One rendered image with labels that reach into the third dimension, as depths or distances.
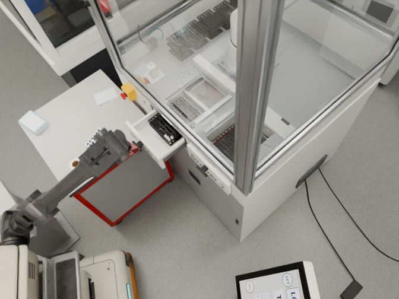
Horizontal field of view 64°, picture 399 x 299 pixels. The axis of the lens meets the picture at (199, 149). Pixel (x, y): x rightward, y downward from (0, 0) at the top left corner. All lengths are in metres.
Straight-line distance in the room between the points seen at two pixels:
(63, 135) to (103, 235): 0.85
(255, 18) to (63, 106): 1.59
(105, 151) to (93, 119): 1.01
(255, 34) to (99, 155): 0.51
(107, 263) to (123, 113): 0.90
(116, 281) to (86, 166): 1.24
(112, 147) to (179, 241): 1.46
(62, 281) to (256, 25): 1.07
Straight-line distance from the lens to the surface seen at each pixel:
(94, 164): 0.89
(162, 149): 1.61
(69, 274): 1.32
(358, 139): 2.75
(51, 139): 1.96
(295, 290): 1.07
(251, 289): 1.20
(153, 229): 2.35
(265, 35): 0.63
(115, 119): 1.87
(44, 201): 1.10
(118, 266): 2.06
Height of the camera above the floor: 2.22
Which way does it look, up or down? 61 degrees down
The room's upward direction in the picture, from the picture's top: 10 degrees counter-clockwise
